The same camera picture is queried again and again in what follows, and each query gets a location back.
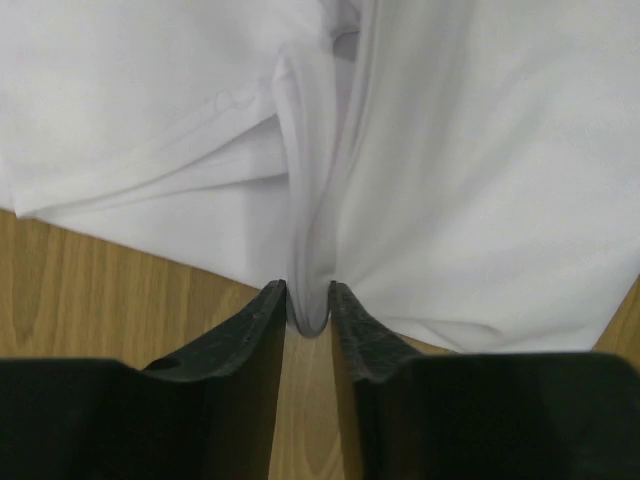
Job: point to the white t shirt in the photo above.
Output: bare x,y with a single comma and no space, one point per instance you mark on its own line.
470,169

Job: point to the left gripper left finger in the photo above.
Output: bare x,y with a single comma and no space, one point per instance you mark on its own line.
204,411

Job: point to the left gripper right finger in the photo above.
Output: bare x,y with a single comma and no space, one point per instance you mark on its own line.
404,414

